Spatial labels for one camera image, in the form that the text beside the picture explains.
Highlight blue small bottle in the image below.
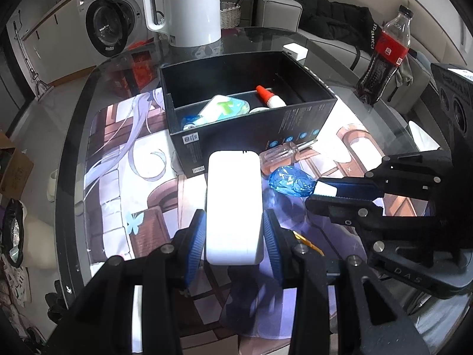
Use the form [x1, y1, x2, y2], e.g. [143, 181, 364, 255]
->
[268, 166, 338, 198]

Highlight white rectangular case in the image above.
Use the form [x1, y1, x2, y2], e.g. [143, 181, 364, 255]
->
[205, 151, 264, 266]

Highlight translucent green pill case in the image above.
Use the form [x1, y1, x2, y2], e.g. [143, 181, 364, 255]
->
[182, 95, 250, 130]

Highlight white round tape dispenser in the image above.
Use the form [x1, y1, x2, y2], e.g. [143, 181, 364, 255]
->
[249, 106, 270, 114]

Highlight clear perfume bottle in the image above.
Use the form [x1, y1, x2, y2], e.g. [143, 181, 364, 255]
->
[260, 139, 316, 165]

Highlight black trash bag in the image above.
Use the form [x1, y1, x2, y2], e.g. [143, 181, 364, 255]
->
[1, 200, 25, 268]

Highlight cola bottle red label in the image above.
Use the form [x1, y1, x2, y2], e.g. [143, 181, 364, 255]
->
[357, 5, 414, 106]

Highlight red cap glue bottle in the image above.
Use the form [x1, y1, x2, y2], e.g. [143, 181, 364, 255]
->
[256, 85, 286, 109]

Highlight black storage box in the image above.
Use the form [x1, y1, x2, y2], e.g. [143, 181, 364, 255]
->
[160, 51, 337, 177]

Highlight black jacket on sofa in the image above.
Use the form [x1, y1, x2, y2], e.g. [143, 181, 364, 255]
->
[294, 0, 382, 54]

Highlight cardboard box on floor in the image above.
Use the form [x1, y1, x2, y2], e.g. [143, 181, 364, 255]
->
[0, 132, 34, 200]

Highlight white power adapter cube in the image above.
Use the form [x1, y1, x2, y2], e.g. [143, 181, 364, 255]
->
[283, 43, 308, 62]

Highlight woven white basket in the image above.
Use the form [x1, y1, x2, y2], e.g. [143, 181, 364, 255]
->
[221, 2, 241, 30]

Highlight orange red bag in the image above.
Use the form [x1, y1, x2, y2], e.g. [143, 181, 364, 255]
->
[128, 39, 158, 90]

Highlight white electric kettle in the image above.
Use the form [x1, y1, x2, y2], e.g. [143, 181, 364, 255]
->
[143, 0, 221, 47]

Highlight white front-load washing machine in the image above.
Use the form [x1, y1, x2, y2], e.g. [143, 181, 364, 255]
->
[76, 0, 152, 65]

